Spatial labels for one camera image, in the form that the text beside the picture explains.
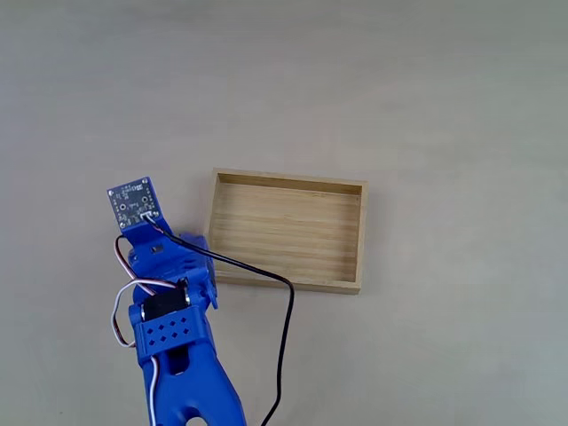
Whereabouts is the blue circuit board camera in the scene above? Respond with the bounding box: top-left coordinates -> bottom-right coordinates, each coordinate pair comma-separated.
106,176 -> 163,233

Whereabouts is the black camera cable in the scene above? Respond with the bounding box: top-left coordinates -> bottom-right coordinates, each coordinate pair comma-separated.
141,212 -> 296,426

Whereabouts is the short white red servo cable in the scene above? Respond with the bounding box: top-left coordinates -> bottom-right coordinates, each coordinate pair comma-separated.
115,233 -> 157,296

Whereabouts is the long white red servo cable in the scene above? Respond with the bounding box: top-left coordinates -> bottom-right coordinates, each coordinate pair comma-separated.
110,277 -> 185,426

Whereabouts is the shallow wooden box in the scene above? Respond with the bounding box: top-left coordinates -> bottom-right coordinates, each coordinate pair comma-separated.
207,167 -> 370,298

